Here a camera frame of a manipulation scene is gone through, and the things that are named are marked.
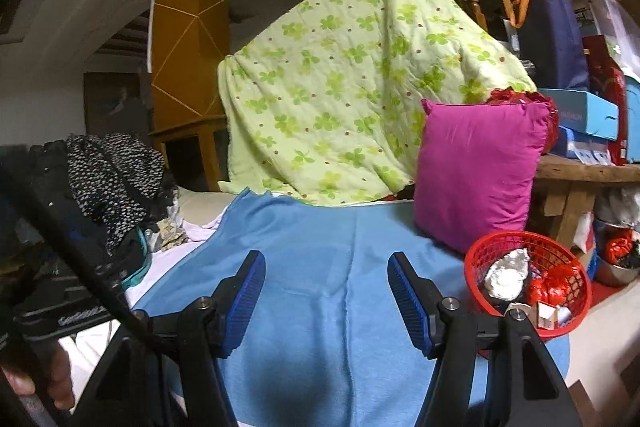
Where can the blue plastic bin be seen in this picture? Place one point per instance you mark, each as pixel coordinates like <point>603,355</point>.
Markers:
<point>632,117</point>

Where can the beige floral cloth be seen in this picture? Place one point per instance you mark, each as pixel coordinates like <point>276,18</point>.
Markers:
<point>167,234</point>

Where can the white cloth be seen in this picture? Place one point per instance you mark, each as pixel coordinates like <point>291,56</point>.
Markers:
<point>170,264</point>

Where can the large knotted red plastic bag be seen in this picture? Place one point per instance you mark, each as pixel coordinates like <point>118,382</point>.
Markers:
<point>562,282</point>

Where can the red shiny plastic bag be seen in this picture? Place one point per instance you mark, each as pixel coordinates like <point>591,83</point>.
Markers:
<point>510,97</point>

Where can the wooden bench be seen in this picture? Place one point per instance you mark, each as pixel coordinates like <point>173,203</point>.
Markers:
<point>575,172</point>

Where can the red gift box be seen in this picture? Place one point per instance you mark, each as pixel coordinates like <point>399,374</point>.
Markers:
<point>605,87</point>

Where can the magenta pillow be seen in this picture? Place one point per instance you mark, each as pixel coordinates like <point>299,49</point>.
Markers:
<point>475,172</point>

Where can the red printed plastic bag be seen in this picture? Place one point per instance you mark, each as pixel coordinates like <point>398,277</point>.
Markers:
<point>620,249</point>

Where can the red plastic mesh basket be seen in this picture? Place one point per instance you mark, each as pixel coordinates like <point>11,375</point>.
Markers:
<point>480,277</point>

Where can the light blue shoe box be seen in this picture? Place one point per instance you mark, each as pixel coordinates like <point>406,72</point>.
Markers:
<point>580,107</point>

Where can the blue blanket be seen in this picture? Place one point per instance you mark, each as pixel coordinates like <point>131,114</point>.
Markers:
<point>320,257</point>

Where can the black plastic wrapper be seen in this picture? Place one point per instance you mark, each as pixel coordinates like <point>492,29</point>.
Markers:
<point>505,277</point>

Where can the person's left hand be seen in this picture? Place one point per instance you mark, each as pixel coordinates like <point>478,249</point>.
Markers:
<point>62,382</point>

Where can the clear plastic storage box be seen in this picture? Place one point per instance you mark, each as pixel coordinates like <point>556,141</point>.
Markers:
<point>610,12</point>

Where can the small knotted red plastic bag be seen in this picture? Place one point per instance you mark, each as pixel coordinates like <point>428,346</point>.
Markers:
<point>537,292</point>

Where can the blue box with white labels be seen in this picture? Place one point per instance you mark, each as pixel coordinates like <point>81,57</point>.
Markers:
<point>575,144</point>

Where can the green clover print quilt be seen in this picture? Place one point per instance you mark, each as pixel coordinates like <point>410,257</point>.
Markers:
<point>340,82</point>

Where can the metal basin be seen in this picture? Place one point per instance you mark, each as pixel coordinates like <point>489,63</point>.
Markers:
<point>612,274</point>

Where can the black plastic bag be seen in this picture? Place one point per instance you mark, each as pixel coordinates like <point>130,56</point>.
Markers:
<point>529,68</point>

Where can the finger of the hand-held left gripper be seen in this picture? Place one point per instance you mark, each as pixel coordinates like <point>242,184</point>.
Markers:
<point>75,257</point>

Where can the black jacket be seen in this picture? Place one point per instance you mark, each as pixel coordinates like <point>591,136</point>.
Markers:
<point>55,207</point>

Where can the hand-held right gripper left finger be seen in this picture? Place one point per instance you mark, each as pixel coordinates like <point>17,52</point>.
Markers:
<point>245,302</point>

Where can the dark framed picture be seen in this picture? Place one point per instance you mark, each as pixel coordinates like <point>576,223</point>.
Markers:
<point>115,104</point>

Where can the black white spotted garment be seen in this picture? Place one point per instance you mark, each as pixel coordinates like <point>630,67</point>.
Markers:
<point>110,187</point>

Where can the cream pillow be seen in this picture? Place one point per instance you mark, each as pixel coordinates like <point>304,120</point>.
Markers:
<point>200,207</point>

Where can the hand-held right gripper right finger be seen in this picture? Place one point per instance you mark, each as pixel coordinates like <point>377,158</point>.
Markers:
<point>407,302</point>

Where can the yellow pillar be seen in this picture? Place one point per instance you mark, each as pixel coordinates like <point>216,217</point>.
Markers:
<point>185,32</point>

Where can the white medicine box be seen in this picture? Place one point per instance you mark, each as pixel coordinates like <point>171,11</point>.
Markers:
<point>545,314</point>

